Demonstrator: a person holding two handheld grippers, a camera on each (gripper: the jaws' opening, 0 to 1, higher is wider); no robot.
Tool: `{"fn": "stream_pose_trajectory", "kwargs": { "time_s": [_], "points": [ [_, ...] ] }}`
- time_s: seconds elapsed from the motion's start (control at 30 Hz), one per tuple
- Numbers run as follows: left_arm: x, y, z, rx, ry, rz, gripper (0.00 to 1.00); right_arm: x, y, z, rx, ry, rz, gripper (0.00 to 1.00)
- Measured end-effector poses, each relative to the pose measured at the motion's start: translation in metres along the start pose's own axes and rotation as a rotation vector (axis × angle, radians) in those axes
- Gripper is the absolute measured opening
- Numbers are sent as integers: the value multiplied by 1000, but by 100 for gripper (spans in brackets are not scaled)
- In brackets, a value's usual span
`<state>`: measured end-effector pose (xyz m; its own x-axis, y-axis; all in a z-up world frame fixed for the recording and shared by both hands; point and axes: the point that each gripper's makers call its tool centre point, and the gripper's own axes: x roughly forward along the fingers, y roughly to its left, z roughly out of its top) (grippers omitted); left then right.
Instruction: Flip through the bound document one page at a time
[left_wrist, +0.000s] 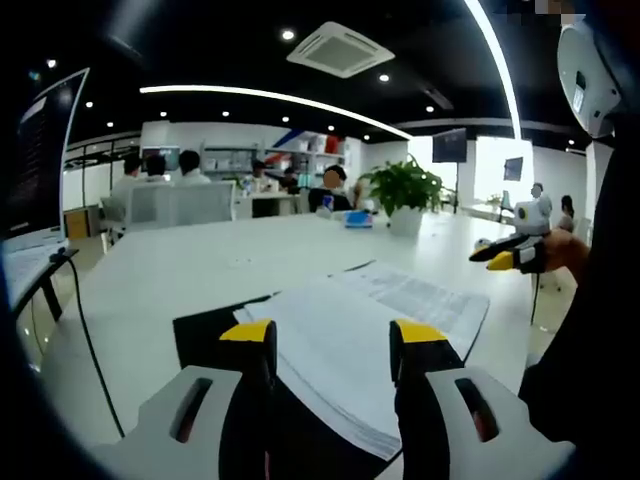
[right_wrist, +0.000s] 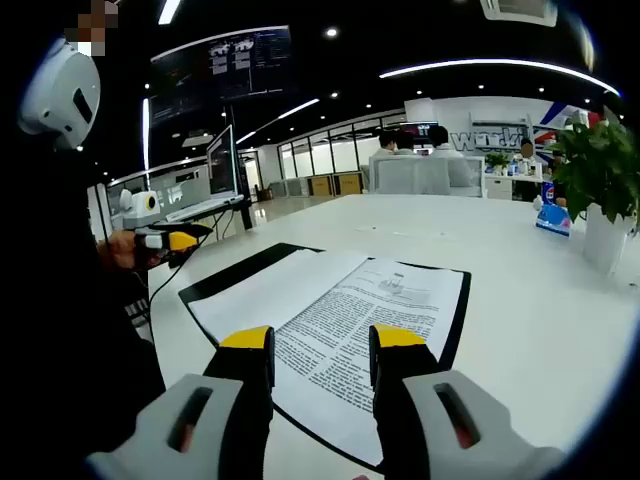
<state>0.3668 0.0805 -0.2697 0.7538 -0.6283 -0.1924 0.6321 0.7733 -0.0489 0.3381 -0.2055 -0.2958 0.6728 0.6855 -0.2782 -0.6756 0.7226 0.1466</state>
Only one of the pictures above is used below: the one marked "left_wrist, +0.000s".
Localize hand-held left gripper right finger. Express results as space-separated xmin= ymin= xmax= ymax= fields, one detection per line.
xmin=388 ymin=318 xmax=576 ymax=480

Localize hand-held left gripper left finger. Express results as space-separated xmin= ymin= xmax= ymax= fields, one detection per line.
xmin=92 ymin=318 xmax=279 ymax=480

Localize white bound document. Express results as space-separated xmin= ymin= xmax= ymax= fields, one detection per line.
xmin=233 ymin=263 xmax=491 ymax=461

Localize person's right hand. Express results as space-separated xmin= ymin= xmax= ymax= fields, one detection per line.
xmin=543 ymin=230 xmax=591 ymax=284

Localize black desk mat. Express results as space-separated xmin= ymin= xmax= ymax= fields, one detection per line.
xmin=172 ymin=258 xmax=484 ymax=480

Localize potted green plant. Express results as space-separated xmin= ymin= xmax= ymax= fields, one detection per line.
xmin=359 ymin=153 xmax=446 ymax=237

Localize black screen on stand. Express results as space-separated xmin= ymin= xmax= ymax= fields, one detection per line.
xmin=432 ymin=128 xmax=469 ymax=214

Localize blue tissue box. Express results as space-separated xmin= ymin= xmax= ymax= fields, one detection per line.
xmin=343 ymin=209 xmax=376 ymax=230

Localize white chest-worn device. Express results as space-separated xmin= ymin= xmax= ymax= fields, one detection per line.
xmin=556 ymin=14 xmax=624 ymax=139

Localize straight ceiling light strip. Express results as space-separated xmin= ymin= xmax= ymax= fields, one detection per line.
xmin=462 ymin=0 xmax=524 ymax=141

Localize grey desk partition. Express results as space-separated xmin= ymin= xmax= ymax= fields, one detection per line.
xmin=124 ymin=180 xmax=236 ymax=231

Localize white side table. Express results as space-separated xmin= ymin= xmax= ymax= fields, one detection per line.
xmin=0 ymin=234 xmax=81 ymax=324

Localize yellow cabinet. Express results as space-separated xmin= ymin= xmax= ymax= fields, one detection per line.
xmin=63 ymin=209 xmax=91 ymax=240

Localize ceiling air vent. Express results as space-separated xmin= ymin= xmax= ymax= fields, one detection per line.
xmin=285 ymin=20 xmax=396 ymax=80

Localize curved ceiling light strip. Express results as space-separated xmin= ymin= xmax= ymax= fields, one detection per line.
xmin=139 ymin=84 xmax=414 ymax=141

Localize large white-framed monitor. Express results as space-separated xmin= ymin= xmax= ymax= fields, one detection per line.
xmin=0 ymin=67 xmax=91 ymax=241

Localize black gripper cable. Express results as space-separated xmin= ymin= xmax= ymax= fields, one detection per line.
xmin=528 ymin=272 xmax=542 ymax=326

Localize black monitor cable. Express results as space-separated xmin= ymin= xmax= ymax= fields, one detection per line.
xmin=49 ymin=252 xmax=126 ymax=439

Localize white wall shelf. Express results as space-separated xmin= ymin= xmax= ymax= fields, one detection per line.
xmin=202 ymin=132 xmax=351 ymax=176

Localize wall display screen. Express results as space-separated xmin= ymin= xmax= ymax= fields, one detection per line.
xmin=141 ymin=145 xmax=181 ymax=171

